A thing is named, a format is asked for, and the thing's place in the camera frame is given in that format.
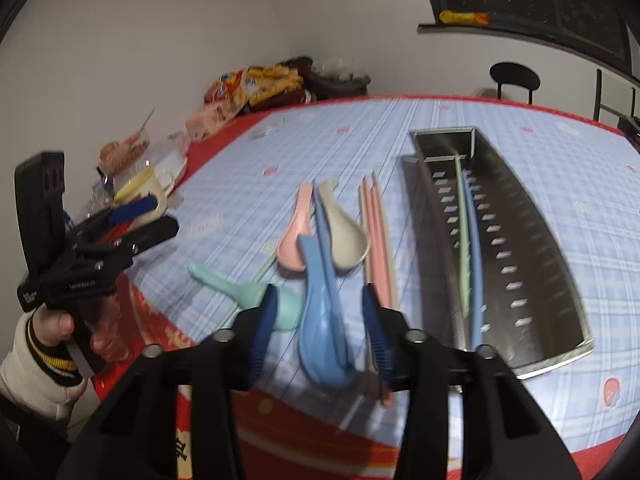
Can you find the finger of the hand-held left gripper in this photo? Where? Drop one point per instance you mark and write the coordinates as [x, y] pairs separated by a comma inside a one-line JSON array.
[[132, 209], [150, 232]]

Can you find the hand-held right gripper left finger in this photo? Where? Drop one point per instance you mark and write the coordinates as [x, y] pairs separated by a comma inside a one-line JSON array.
[[262, 332]]

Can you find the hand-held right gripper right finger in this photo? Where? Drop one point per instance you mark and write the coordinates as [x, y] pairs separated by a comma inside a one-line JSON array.
[[375, 332]]

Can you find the beige chopstick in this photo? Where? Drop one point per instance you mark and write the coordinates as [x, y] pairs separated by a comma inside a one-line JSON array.
[[395, 290]]

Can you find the green spoon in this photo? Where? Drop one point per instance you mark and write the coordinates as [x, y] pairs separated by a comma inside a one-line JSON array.
[[235, 290]]

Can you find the blue spoon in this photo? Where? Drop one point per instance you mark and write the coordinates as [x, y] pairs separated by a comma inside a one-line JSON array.
[[320, 355]]

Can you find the pink chopstick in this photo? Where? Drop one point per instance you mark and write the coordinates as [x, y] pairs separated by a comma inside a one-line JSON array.
[[385, 260], [375, 260]]

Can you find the pink spoon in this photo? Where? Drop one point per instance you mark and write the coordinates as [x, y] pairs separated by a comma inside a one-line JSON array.
[[292, 250]]

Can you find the beige spoon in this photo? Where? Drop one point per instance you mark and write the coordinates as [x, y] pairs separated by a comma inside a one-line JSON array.
[[350, 247]]

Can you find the stainless steel utensil tray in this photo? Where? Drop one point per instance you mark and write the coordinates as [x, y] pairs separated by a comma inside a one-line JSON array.
[[525, 260]]

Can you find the person's left hand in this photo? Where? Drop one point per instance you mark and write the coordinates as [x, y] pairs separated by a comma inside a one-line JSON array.
[[52, 325]]

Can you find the cream mug yellow rim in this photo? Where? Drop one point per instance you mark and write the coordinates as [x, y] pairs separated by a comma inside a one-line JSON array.
[[145, 187]]

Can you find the clear bowl of snacks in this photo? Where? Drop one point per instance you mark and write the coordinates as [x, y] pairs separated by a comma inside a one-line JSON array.
[[125, 152]]

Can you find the white plastic container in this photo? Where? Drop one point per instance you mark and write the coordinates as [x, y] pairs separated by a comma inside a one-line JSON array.
[[167, 160]]

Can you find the pink snack bag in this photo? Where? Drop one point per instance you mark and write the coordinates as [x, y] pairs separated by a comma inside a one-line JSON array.
[[212, 120]]

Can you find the orange snack bag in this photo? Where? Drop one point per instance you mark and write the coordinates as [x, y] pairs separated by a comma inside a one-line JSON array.
[[225, 87]]

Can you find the yellow packet pile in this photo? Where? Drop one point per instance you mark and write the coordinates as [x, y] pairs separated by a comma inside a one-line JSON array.
[[272, 85]]

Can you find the dark stool with plastic bags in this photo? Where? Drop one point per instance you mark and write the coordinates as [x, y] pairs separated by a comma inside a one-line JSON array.
[[330, 80]]

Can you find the black round-back chair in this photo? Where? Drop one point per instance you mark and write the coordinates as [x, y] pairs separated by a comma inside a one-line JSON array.
[[515, 76]]

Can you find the orange packet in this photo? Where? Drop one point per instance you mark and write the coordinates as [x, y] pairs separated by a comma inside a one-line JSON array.
[[462, 17]]

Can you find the black metal chair frame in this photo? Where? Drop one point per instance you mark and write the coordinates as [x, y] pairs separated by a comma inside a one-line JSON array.
[[597, 95]]

